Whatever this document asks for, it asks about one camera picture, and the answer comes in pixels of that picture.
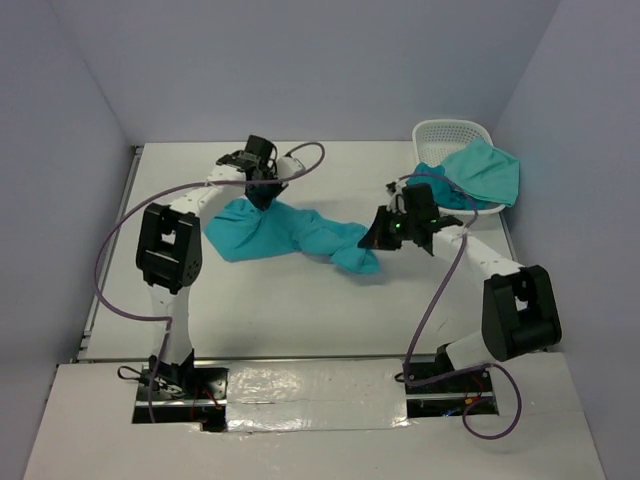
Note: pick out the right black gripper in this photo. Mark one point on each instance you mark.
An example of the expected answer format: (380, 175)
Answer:
(378, 237)

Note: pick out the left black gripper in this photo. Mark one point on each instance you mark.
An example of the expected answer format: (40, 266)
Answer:
(261, 202)

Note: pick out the turquoise t shirt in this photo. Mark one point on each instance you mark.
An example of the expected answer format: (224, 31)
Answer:
(241, 232)

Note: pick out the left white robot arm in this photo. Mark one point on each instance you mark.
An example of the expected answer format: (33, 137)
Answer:
(169, 251)

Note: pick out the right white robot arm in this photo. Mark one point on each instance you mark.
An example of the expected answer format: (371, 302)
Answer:
(519, 312)

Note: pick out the dark teal t shirt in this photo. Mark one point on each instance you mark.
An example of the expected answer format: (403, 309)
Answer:
(445, 195)

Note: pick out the white plastic laundry basket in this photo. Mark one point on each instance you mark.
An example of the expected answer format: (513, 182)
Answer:
(434, 140)

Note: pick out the light green t shirt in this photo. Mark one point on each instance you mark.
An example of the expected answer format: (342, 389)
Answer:
(485, 172)

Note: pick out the silver tape patch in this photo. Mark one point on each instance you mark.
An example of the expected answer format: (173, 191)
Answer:
(315, 395)

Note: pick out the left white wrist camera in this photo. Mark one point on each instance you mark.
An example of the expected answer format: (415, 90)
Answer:
(289, 168)

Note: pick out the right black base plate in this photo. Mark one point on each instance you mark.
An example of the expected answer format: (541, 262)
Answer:
(450, 397)

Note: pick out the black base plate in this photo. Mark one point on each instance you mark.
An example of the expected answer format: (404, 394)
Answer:
(163, 403)
(450, 397)

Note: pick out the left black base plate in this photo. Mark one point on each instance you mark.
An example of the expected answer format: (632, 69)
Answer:
(163, 403)

